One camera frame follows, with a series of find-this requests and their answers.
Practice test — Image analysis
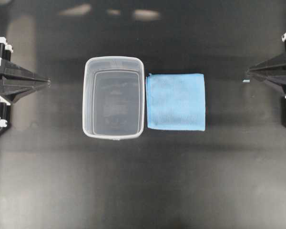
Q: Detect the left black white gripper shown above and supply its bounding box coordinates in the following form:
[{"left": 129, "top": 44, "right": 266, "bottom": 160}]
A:
[{"left": 0, "top": 37, "right": 51, "bottom": 135}]

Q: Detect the clear plastic container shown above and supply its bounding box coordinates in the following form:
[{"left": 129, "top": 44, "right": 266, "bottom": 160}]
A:
[{"left": 82, "top": 56, "right": 145, "bottom": 140}]

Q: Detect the blue folded towel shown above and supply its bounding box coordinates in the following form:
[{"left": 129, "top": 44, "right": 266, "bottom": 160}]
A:
[{"left": 145, "top": 73, "right": 206, "bottom": 131}]

